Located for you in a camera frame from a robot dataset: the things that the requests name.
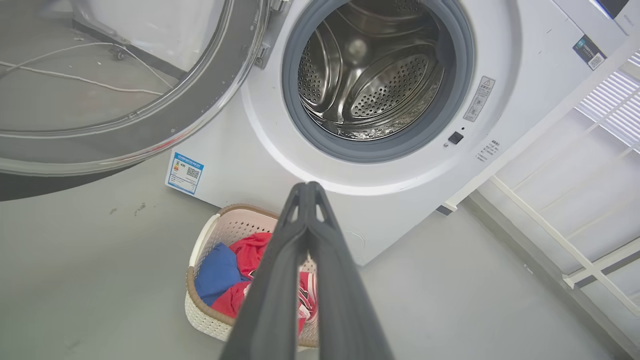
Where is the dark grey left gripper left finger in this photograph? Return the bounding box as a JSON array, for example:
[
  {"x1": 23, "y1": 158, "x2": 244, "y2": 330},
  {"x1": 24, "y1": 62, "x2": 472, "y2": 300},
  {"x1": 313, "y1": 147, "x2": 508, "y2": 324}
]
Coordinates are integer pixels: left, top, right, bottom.
[{"x1": 220, "y1": 181, "x2": 309, "y2": 360}]

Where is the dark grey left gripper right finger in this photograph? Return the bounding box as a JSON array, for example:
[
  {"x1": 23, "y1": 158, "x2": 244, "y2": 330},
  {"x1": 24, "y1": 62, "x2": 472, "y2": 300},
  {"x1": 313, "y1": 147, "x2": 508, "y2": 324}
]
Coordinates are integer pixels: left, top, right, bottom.
[{"x1": 307, "y1": 181, "x2": 393, "y2": 360}]

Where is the round dark washing machine door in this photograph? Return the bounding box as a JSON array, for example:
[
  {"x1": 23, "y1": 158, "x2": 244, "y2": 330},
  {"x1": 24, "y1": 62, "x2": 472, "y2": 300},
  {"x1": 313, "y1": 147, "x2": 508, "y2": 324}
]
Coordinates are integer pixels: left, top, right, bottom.
[{"x1": 0, "y1": 0, "x2": 273, "y2": 202}]

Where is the white front-load washing machine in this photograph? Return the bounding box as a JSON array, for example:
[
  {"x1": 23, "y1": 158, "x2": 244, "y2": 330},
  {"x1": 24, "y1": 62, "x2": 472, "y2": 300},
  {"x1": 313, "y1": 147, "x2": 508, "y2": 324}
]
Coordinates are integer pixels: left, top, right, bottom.
[{"x1": 165, "y1": 0, "x2": 640, "y2": 266}]

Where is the metal door hinge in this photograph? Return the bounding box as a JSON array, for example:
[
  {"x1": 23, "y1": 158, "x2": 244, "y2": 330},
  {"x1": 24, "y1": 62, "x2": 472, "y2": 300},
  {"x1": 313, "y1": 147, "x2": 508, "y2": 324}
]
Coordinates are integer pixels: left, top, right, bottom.
[{"x1": 254, "y1": 0, "x2": 292, "y2": 69}]

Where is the red sports jersey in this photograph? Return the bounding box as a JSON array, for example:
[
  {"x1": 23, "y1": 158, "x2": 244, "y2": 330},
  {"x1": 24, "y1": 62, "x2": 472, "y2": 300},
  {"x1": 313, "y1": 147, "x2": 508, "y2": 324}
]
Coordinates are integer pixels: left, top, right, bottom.
[{"x1": 211, "y1": 232, "x2": 318, "y2": 336}]

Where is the blue garment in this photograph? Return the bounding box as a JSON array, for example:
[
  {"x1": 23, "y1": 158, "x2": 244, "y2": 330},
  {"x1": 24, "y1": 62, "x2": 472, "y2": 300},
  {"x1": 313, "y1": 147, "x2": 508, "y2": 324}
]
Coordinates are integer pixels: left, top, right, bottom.
[{"x1": 194, "y1": 242, "x2": 251, "y2": 307}]

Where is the round filter cover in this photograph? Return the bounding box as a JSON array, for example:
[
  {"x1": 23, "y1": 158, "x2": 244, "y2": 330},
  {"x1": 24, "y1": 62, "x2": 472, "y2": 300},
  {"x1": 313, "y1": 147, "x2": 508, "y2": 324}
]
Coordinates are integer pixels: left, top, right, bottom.
[{"x1": 344, "y1": 229, "x2": 368, "y2": 258}]

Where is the cream perforated laundry basket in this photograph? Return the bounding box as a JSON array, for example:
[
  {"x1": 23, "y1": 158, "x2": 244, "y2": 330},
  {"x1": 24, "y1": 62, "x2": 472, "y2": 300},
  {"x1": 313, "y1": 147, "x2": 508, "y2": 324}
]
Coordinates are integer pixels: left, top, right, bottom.
[{"x1": 184, "y1": 203, "x2": 321, "y2": 349}]

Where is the blue energy label sticker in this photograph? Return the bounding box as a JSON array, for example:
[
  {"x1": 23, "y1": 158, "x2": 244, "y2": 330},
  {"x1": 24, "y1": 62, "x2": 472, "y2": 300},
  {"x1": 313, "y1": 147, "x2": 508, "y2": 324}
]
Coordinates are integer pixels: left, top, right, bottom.
[{"x1": 165, "y1": 152, "x2": 205, "y2": 196}]

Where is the grey warning sticker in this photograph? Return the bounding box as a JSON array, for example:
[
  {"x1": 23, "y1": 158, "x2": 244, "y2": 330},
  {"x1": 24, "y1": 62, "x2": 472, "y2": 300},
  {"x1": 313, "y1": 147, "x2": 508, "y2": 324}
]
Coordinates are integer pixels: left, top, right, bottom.
[{"x1": 462, "y1": 76, "x2": 496, "y2": 123}]

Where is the white slatted radiator panel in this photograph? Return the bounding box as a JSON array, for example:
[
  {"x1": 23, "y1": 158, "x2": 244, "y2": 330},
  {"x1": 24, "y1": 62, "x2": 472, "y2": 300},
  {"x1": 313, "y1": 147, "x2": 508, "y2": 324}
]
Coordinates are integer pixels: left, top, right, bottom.
[{"x1": 575, "y1": 50, "x2": 640, "y2": 151}]

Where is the black rectangular sticker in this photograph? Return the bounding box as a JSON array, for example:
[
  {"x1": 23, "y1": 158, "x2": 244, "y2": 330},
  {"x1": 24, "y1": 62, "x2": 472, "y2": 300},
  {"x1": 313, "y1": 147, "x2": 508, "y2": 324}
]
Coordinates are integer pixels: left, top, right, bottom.
[{"x1": 572, "y1": 34, "x2": 607, "y2": 71}]

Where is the black control display panel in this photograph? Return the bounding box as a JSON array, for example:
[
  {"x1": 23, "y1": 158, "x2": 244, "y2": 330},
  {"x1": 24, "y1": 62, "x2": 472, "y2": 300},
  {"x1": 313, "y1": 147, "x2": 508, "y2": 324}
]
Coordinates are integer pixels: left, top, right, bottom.
[{"x1": 597, "y1": 0, "x2": 630, "y2": 20}]

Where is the white metal frame rack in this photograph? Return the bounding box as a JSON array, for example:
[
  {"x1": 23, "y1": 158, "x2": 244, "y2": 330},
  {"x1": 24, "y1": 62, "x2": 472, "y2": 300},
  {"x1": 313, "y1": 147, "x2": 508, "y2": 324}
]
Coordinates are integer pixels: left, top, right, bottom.
[{"x1": 440, "y1": 30, "x2": 640, "y2": 351}]

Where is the thin white cable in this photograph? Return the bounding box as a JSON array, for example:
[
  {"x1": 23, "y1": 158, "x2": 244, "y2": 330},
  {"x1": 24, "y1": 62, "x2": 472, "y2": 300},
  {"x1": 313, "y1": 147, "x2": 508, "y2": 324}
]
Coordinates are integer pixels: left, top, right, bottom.
[
  {"x1": 0, "y1": 42, "x2": 174, "y2": 91},
  {"x1": 0, "y1": 60, "x2": 165, "y2": 97}
]

